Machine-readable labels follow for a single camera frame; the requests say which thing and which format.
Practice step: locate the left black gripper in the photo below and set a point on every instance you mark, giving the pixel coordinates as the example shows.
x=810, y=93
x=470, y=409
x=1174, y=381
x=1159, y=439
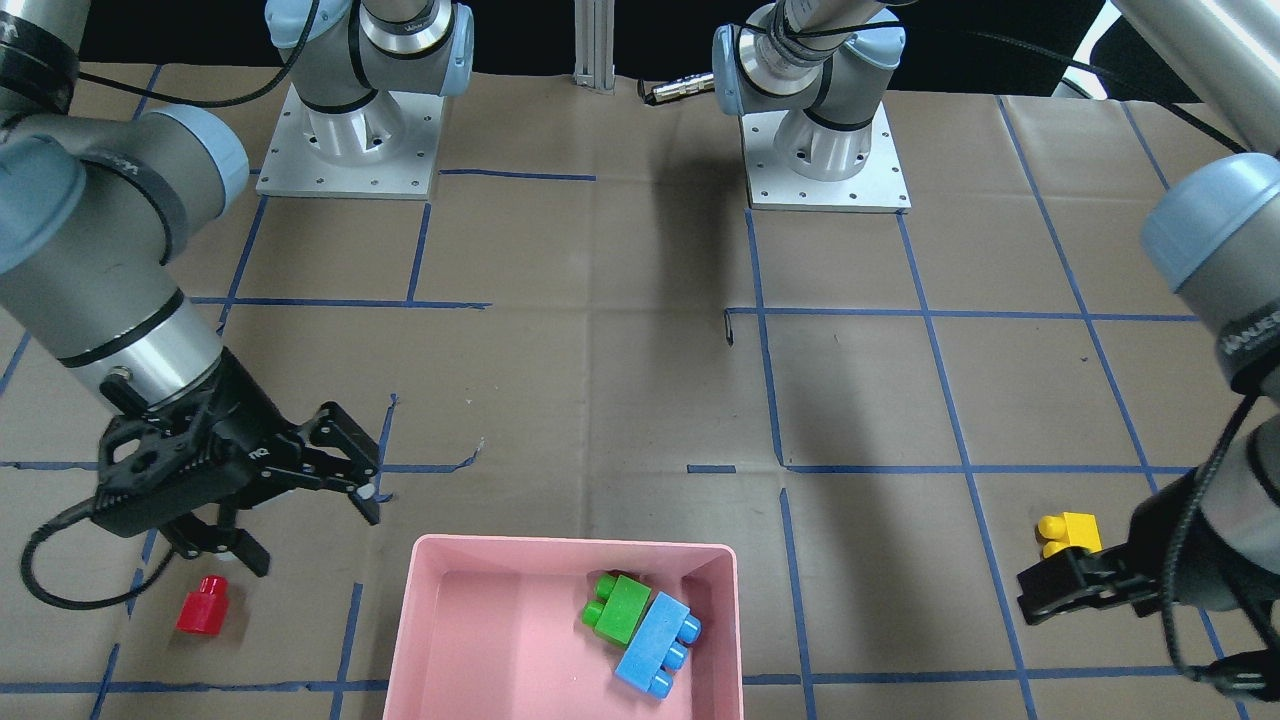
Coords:
x=1158, y=545

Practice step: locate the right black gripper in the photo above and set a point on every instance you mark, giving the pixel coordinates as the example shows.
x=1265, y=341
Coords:
x=247, y=432

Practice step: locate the yellow toy block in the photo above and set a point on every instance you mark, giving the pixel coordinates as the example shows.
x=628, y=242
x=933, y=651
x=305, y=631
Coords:
x=1068, y=529

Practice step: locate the red toy block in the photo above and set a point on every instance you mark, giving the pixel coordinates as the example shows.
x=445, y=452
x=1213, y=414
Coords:
x=205, y=610

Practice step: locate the green toy block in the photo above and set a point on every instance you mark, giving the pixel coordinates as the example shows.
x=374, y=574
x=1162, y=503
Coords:
x=617, y=608

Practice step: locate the blue toy block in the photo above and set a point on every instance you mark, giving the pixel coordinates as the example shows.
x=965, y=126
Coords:
x=660, y=647

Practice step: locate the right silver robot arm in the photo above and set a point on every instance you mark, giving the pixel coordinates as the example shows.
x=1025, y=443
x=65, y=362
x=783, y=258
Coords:
x=93, y=211

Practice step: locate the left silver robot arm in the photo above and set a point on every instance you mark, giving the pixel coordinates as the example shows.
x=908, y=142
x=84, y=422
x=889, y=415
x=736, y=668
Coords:
x=1212, y=236

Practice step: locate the pink plastic box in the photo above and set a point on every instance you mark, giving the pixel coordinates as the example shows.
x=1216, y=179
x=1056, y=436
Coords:
x=490, y=629

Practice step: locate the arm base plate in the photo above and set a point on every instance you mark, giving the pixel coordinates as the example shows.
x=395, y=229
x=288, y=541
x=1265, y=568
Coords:
x=793, y=164
x=386, y=150

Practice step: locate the aluminium profile post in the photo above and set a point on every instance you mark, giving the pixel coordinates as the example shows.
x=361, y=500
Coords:
x=593, y=38

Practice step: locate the metal cable connector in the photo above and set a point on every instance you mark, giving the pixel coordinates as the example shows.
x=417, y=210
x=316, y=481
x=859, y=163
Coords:
x=664, y=93

